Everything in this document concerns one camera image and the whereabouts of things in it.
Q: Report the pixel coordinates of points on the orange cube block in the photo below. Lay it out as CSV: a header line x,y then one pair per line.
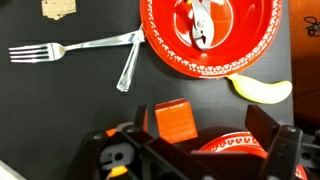
x,y
175,121

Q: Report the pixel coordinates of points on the red plastic bowl white trim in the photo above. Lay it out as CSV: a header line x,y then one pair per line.
x,y
233,143
240,40

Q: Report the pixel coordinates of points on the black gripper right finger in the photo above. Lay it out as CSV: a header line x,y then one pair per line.
x,y
263,123

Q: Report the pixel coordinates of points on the yellow toy banana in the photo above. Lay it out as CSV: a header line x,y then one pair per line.
x,y
260,90

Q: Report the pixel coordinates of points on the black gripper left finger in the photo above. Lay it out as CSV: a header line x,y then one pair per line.
x,y
141,118

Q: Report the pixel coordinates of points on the silver metal fork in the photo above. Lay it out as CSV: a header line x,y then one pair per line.
x,y
50,51

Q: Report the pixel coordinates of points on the tan tape patch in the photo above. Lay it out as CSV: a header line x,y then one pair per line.
x,y
58,8

